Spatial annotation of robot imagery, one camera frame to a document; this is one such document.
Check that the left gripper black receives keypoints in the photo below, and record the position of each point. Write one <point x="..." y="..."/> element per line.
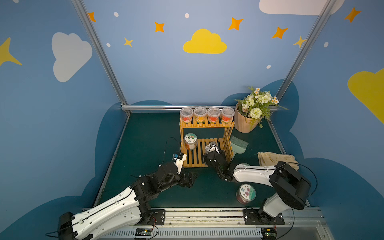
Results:
<point x="186" y="180"/>

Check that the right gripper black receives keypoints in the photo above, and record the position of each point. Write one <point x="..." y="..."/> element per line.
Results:
<point x="214" y="154"/>

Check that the large jar orange flower lid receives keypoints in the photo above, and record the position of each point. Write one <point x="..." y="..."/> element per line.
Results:
<point x="190" y="141"/>

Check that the bamboo two-tier shelf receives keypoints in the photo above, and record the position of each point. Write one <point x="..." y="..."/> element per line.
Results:
<point x="195" y="156"/>

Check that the small clear jar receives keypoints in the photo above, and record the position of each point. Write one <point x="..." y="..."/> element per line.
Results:
<point x="213" y="114"/>
<point x="200" y="114"/>
<point x="227" y="114"/>
<point x="186" y="114"/>

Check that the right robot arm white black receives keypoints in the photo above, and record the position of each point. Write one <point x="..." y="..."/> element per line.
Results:
<point x="292" y="188"/>

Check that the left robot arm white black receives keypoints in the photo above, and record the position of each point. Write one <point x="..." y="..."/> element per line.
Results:
<point x="129" y="207"/>

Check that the large jar purple flower lid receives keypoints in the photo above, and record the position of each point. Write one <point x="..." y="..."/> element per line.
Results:
<point x="245" y="194"/>

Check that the pink ribbed flower pot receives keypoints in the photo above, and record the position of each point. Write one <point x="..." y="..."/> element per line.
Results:
<point x="244" y="124"/>

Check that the beige work gloves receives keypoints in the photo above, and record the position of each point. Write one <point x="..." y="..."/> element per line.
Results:
<point x="272" y="159"/>

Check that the left green circuit board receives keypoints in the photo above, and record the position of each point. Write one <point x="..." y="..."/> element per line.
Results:
<point x="143" y="233"/>

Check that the green circuit board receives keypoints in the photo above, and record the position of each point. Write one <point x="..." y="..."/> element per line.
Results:
<point x="143" y="233"/>
<point x="268" y="234"/>

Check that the white green artificial flowers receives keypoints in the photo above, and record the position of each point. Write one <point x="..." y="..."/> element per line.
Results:
<point x="256" y="105"/>

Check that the right green circuit board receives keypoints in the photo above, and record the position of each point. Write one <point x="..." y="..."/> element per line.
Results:
<point x="268" y="234"/>

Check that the rear aluminium crossbar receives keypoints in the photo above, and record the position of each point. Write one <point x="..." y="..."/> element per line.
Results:
<point x="174" y="108"/>

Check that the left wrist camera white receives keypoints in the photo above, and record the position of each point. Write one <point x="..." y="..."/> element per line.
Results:
<point x="178" y="160"/>

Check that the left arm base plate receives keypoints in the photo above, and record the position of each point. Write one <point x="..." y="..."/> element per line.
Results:
<point x="155" y="217"/>

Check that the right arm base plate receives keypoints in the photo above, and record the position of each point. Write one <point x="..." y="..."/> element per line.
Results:
<point x="252" y="217"/>

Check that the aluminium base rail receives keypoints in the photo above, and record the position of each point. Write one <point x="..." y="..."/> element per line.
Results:
<point x="201" y="223"/>

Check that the right aluminium frame post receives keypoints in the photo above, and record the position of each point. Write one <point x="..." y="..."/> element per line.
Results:
<point x="311" y="39"/>

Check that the aluminium frame post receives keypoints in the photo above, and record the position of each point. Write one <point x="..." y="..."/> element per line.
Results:
<point x="87" y="23"/>
<point x="311" y="39"/>

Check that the left aluminium frame post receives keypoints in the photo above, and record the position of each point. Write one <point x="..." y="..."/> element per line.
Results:
<point x="87" y="23"/>

